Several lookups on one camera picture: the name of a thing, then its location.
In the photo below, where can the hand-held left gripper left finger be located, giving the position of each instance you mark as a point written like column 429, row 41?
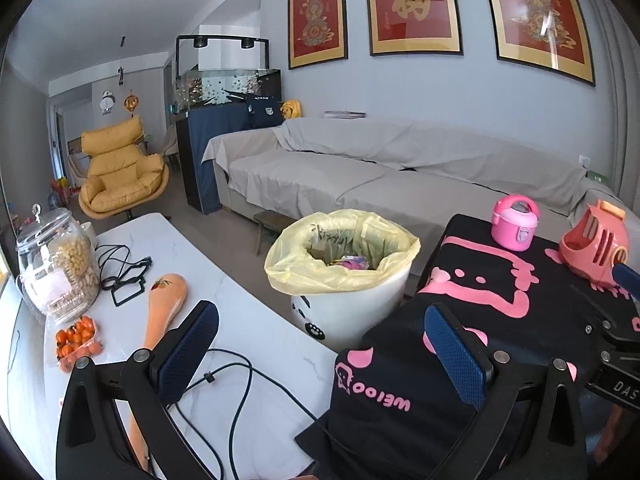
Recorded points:
column 190, row 355

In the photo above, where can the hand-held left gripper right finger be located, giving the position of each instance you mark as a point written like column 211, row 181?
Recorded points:
column 457, row 355

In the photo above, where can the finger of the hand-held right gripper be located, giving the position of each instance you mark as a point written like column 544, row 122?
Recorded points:
column 629, row 280
column 607, row 315

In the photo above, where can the white trash bin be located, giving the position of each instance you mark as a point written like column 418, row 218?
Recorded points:
column 350, row 315

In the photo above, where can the heap of wrappers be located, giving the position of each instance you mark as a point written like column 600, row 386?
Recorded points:
column 350, row 252

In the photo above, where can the person's right forearm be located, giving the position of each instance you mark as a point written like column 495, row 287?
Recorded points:
column 609, row 435

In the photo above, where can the salmon pink toy basket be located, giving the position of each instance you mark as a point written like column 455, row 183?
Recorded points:
column 592, row 245

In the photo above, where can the orange wooden massage hammer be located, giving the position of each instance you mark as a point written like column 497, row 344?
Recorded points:
column 165, row 305

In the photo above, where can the black pink printed cloth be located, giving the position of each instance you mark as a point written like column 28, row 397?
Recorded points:
column 500, row 300

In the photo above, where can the clear box of small oranges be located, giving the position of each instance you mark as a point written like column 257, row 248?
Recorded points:
column 77, row 342

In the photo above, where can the pink toy rice cooker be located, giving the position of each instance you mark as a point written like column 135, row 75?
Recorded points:
column 515, row 225

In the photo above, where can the small wooden stool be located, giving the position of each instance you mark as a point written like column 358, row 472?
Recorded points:
column 267, row 225

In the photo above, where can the glass jar with nuts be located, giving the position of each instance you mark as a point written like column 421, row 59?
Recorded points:
column 57, row 265

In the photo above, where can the grey sofa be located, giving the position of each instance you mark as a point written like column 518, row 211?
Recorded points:
column 400, row 185

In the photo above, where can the grey curtain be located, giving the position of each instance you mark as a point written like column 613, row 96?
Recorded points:
column 625, row 85

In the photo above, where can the yellow armchair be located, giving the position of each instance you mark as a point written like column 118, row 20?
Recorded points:
column 122, row 170

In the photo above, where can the dark fish tank cabinet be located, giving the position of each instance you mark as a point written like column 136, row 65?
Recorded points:
column 205, row 155

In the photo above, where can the red items on floor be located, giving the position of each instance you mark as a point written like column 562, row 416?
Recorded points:
column 61, row 185

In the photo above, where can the grey sofa cover cloth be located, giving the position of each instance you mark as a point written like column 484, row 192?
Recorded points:
column 400, row 145

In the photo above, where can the dark blue bag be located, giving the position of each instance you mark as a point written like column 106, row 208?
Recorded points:
column 263, row 112

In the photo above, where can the yellow plush toy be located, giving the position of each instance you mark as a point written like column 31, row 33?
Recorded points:
column 291, row 109

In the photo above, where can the glass fish tank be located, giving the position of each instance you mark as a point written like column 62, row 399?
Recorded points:
column 225, row 90

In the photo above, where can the wide red framed picture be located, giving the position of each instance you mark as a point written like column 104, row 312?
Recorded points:
column 537, row 20

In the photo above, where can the red framed calligraphy picture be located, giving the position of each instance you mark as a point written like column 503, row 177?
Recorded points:
column 412, row 5

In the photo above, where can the narrow red framed picture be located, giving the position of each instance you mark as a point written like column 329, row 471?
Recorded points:
column 317, row 15

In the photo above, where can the white wall socket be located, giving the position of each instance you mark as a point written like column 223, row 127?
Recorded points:
column 583, row 160

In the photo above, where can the gold red wall charm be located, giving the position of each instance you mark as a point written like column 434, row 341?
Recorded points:
column 130, row 101

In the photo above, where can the white round wall ornament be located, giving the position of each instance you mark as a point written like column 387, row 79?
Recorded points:
column 107, row 102

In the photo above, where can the black hanging wall ornament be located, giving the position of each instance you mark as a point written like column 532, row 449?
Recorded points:
column 120, row 75

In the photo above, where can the black fish tank light frame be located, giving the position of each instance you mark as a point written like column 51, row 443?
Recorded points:
column 220, row 38

